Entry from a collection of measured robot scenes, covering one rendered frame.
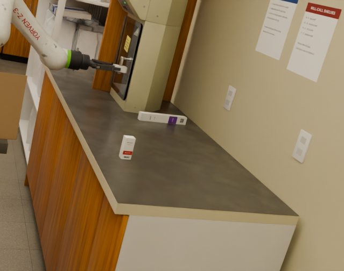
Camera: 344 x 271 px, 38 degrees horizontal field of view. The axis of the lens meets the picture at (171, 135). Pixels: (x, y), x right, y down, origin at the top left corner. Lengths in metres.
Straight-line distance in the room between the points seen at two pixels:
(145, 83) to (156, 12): 0.36
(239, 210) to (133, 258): 0.40
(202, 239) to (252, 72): 0.91
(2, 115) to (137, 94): 0.91
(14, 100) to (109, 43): 1.12
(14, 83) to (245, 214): 0.93
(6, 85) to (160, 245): 0.76
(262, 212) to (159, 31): 1.13
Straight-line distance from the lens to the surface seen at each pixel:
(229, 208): 1.76
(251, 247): 1.87
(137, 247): 1.68
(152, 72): 2.57
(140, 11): 2.50
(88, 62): 2.50
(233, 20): 2.61
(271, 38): 2.28
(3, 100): 1.85
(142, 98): 2.60
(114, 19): 2.85
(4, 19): 1.91
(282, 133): 2.09
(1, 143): 1.86
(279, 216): 1.86
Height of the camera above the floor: 1.61
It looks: 16 degrees down
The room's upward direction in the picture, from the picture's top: 15 degrees clockwise
